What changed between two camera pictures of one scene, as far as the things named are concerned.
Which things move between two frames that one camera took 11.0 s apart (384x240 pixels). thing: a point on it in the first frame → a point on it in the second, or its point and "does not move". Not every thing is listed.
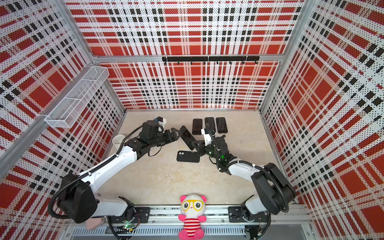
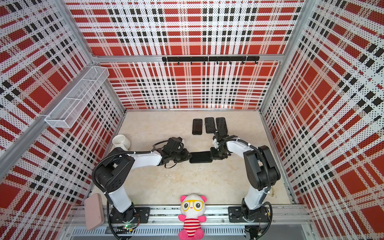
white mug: x=117 y=140 does not move
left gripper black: x=173 y=137 → x=185 y=156
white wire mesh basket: x=61 y=116 does not move
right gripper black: x=201 y=149 → x=214 y=155
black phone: x=210 y=123 does not move
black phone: x=221 y=125 does not move
